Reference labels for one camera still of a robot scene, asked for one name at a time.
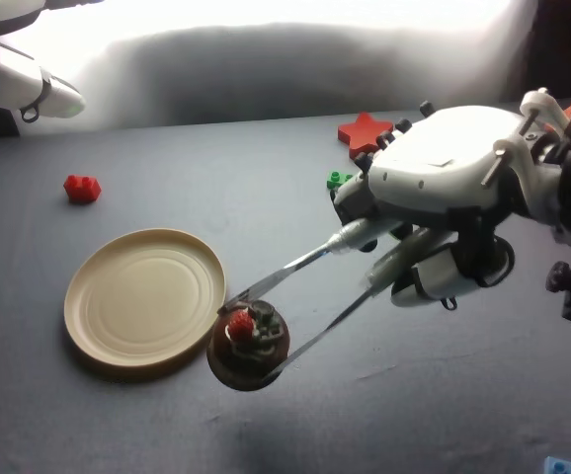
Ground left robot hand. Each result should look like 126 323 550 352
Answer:
0 0 104 123

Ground beige round plate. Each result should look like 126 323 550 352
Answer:
63 227 227 379

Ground white backdrop sheet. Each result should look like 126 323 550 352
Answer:
13 0 529 133

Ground red toy brick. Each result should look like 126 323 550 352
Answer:
62 174 102 204

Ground metal tongs with handles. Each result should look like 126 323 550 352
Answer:
217 216 445 381

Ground green toy brick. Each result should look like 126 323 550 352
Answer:
325 170 357 192

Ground chocolate cupcake with strawberry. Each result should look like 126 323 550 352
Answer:
206 299 291 392

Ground red star block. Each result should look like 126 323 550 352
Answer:
337 112 395 162

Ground grey table cloth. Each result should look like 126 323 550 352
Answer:
0 101 571 474

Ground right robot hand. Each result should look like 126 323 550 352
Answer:
332 101 529 310

